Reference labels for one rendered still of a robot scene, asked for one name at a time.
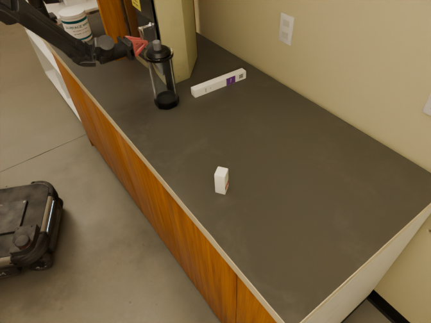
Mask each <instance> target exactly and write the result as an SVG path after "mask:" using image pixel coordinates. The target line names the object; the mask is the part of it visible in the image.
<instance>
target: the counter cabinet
mask: <svg viewBox="0 0 431 323"><path fill-rule="evenodd" d="M52 54H53V53H52ZM53 57H54V59H55V62H56V64H57V66H58V68H59V71H60V73H61V75H62V78H63V80H64V83H65V85H66V87H67V89H68V92H69V94H70V97H71V99H72V101H73V103H74V106H75V108H76V111H77V112H78V115H79V117H80V120H81V123H82V124H83V127H84V129H85V132H86V134H87V136H88V138H89V141H90V143H91V146H93V145H94V146H95V147H96V149H97V150H98V151H99V153H100V154H101V156H102V157H103V158H104V160H105V161H106V162H107V164H108V165H109V167H110V168H111V169H112V171H113V172H114V174H115V175H116V176H117V178H118V179H119V181H120V182H121V183H122V185H123V186H124V188H125V189H126V190H127V192H128V193H129V194H130V196H131V198H132V199H133V200H134V201H135V203H136V204H137V206H138V207H139V208H140V210H141V212H142V213H143V214H144V216H145V217H146V218H147V220H148V221H149V223H150V224H151V225H152V227H153V228H154V230H155V231H156V232H157V234H158V235H159V237H160V238H161V239H162V241H163V242H164V244H165V245H166V246H167V248H168V249H169V250H170V252H171V253H172V255H173V256H174V257H175V259H176V260H177V262H178V263H179V264H180V266H181V267H182V269H183V270H184V271H185V273H186V274H187V275H188V277H189V278H190V280H191V281H192V282H193V284H194V286H195V287H196V288H197V289H198V291H199V292H200V294H201V295H202V296H203V298H204V300H206V302H207V304H208V305H209V306H210V308H211V309H212V311H213V312H214V313H215V315H216V316H217V318H218V319H219V320H220V322H221V323H277V322H276V321H275V320H274V318H272V316H271V315H270V314H269V313H268V312H267V310H266V309H265V308H264V307H263V306H262V304H261V303H260V302H259V301H258V299H257V298H256V297H255V296H254V295H253V294H252V292H251V291H250V290H249V288H248V287H247V286H246V285H245V284H244V283H243V282H242V280H241V279H240V278H239V276H238V275H236V273H235V272H234V271H233V269H232V268H231V267H230V266H229V264H227V262H226V261H225V260H224V258H223V257H222V256H221V255H220V254H219V253H218V251H217V250H216V249H215V248H214V246H213V245H212V244H211V243H210V242H209V241H208V239H207V238H206V237H205V235H204V234H203V233H202V232H201V231H200V230H199V228H198V227H197V226H196V225H195V223H193V221H192V220H191V219H190V218H189V216H188V215H187V214H186V213H185V212H184V211H183V209H182V208H181V207H180V205H179V204H178V203H177V202H176V201H175V200H174V198H173V197H172V196H171V195H170V193H169V192H168V191H167V190H166V189H165V188H164V186H163V185H162V184H161V182H159V180H158V179H157V178H156V177H155V175H154V174H153V173H152V172H151V171H150V170H149V168H148V167H147V166H146V164H145V163H144V162H143V161H142V160H141V159H140V158H139V156H138V155H137V154H136V152H135V151H134V150H133V149H132V148H131V147H130V145H129V144H128V143H127V142H126V141H125V139H124V138H123V137H122V136H121V134H120V133H119V132H118V131H117V130H116V129H115V128H114V126H113V125H112V124H111V122H110V121H109V120H108V119H107V118H106V117H105V115H104V114H103V113H102V112H101V110H100V109H99V108H98V107H97V106H96V105H95V103H94V102H93V101H92V99H91V98H90V97H89V96H88V95H87V94H86V92H85V91H84V90H83V89H82V88H81V87H80V85H79V84H78V83H77V82H76V80H75V79H74V78H73V77H72V76H71V75H70V73H69V72H68V71H67V69H66V68H65V67H64V66H63V65H62V64H61V62H60V61H59V60H58V58H57V57H56V56H55V55H54V54H53ZM430 214H431V207H430V208H429V209H428V210H427V211H426V212H425V213H424V214H422V216H420V217H419V218H418V219H417V220H416V221H415V222H414V223H413V224H411V225H410V226H409V227H408V228H407V229H406V230H405V231H404V232H403V233H402V234H401V235H400V236H399V237H398V238H397V239H396V240H394V241H393V242H392V243H391V244H390V245H389V246H388V247H386V248H385V249H384V250H383V251H382V252H381V253H380V254H379V255H378V256H377V257H376V258H375V259H374V260H373V261H372V262H371V263H369V264H368V265H367V266H366V267H365V268H364V269H363V270H361V271H360V272H359V273H358V274H357V275H356V276H355V277H354V278H353V279H352V280H351V281H350V282H349V283H348V284H347V285H346V286H344V287H343V288H342V289H341V290H340V291H339V292H338V293H337V294H335V295H334V296H333V297H332V298H331V299H330V300H329V301H328V302H327V303H326V304H325V305H324V306H323V307H322V308H321V309H319V310H318V311H317V312H316V313H315V314H314V315H313V316H312V317H311V318H309V319H308V320H307V321H306V323H343V322H344V321H345V320H346V319H347V318H348V317H349V316H350V315H351V314H352V313H353V312H354V311H355V310H356V309H357V308H358V307H359V306H360V305H361V304H362V303H363V302H364V301H365V300H366V299H367V297H368V296H369V294H370V293H371V292H372V291H373V289H374V288H375V287H376V285H377V284H378V282H379V281H380V280H381V279H382V277H383V276H384V274H385V273H386V272H387V271H388V269H389V268H390V266H391V265H392V264H393V263H394V261H395V260H396V259H397V257H398V256H399V255H400V253H401V252H402V251H403V250H404V248H405V247H406V245H407V244H408V243H409V242H410V240H411V239H412V237H413V236H414V235H415V234H416V232H417V231H418V229H419V228H420V227H421V225H422V224H423V223H424V221H425V220H426V219H427V217H428V216H429V215H430Z"/></svg>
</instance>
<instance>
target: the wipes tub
mask: <svg viewBox="0 0 431 323"><path fill-rule="evenodd" d="M58 14H59V16H60V19H61V21H62V24H63V27H64V29H65V31H66V32H68V33H69V34H70V35H72V36H73V37H75V38H78V39H80V40H81V41H89V40H90V39H91V38H92V32H91V30H90V26H89V22H88V20H87V16H86V13H85V10H84V8H83V7H80V6H71V7H67V8H64V9H62V10H60V11H59V13H58Z"/></svg>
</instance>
